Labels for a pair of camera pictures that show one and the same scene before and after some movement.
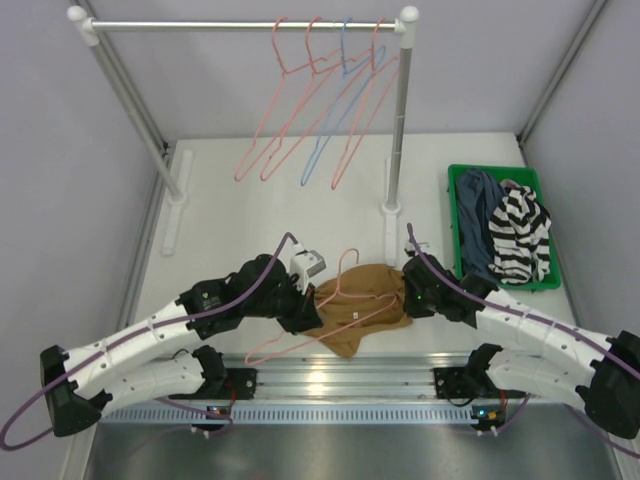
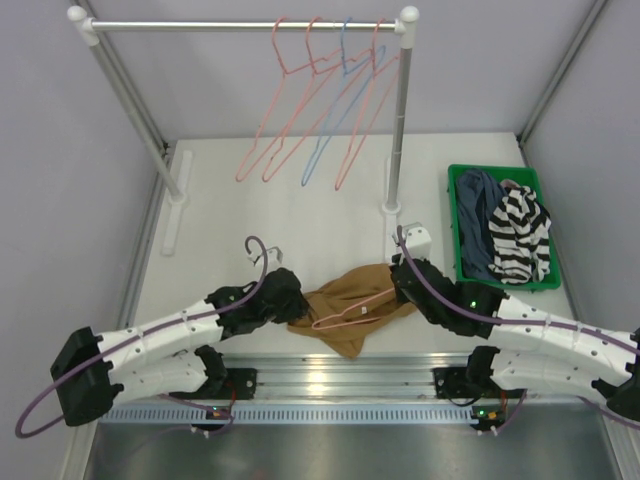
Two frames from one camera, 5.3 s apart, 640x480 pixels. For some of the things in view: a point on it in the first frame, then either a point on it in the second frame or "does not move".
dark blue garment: [479, 194] does not move
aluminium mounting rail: [348, 376] does not move
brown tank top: [358, 301] does not move
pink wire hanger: [387, 298] → [351, 310]
